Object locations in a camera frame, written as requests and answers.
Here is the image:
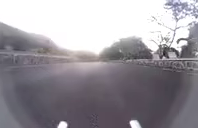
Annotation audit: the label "robot's own part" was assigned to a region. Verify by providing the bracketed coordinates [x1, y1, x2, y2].
[56, 120, 69, 128]
[129, 119, 143, 128]

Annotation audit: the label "tall bare-branched tree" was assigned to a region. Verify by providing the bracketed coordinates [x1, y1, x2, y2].
[149, 0, 198, 60]

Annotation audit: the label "dark green bushy tree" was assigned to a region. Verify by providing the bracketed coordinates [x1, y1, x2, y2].
[98, 35, 154, 62]

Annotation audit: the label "low stone wall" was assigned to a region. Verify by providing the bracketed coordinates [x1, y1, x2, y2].
[0, 49, 78, 67]
[124, 58, 198, 74]

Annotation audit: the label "wooded hillside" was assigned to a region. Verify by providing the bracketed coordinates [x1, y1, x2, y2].
[0, 17, 100, 62]

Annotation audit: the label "grey asphalt road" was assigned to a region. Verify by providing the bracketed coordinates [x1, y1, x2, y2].
[0, 60, 198, 128]

